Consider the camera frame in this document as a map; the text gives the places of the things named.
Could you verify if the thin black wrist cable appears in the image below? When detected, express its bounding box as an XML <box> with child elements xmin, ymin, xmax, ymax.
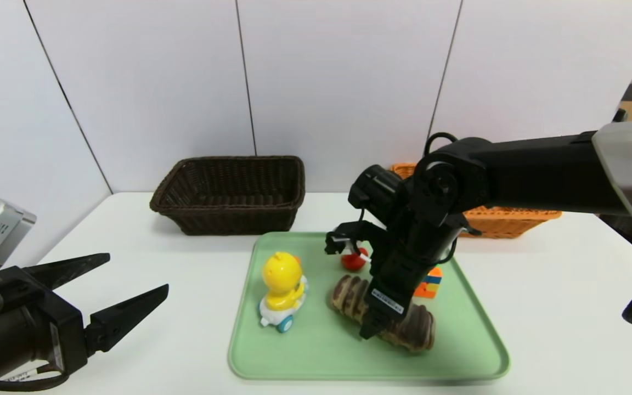
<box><xmin>424</xmin><ymin>132</ymin><xmax>459</xmax><ymax>160</ymax></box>

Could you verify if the orange wicker basket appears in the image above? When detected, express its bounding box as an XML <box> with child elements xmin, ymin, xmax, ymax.
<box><xmin>390</xmin><ymin>163</ymin><xmax>562</xmax><ymax>239</ymax></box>

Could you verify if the multicolour puzzle cube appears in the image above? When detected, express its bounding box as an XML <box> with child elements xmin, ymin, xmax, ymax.
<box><xmin>414</xmin><ymin>266</ymin><xmax>443</xmax><ymax>299</ymax></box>

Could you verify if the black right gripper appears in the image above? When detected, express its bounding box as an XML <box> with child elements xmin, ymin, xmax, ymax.
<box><xmin>359</xmin><ymin>245</ymin><xmax>438</xmax><ymax>340</ymax></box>

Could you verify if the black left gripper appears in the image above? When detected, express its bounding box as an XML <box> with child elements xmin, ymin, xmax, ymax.
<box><xmin>0</xmin><ymin>253</ymin><xmax>170</xmax><ymax>379</ymax></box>

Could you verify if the small red rubber duck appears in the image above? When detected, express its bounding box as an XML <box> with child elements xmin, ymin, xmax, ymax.
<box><xmin>340</xmin><ymin>247</ymin><xmax>369</xmax><ymax>271</ymax></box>

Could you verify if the green plastic tray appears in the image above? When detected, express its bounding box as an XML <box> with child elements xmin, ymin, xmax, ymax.
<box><xmin>228</xmin><ymin>231</ymin><xmax>511</xmax><ymax>381</ymax></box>

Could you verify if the dark brown wicker basket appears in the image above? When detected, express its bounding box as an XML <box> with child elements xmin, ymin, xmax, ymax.
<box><xmin>149</xmin><ymin>156</ymin><xmax>306</xmax><ymax>236</ymax></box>

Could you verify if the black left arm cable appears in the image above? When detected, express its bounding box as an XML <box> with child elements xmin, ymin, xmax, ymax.
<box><xmin>0</xmin><ymin>370</ymin><xmax>70</xmax><ymax>395</ymax></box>

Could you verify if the yellow duck toy on wheels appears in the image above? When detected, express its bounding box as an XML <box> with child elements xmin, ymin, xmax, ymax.
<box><xmin>259</xmin><ymin>251</ymin><xmax>309</xmax><ymax>333</ymax></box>

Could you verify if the brown striped bread roll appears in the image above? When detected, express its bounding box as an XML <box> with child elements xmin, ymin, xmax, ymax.
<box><xmin>330</xmin><ymin>274</ymin><xmax>436</xmax><ymax>353</ymax></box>

